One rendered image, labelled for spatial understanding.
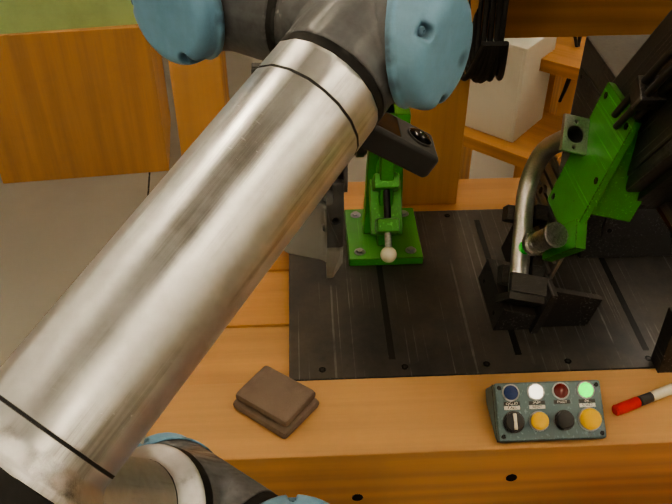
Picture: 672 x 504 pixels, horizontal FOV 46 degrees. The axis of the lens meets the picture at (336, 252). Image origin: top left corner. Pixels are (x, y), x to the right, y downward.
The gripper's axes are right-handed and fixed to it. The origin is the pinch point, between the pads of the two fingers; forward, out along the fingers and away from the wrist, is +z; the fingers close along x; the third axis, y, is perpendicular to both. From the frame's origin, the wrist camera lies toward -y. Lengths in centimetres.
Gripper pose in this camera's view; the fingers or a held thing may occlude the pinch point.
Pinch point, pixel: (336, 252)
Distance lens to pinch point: 79.9
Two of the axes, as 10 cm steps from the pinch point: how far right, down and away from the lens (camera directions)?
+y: -10.0, 0.3, -0.4
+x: 0.5, 6.2, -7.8
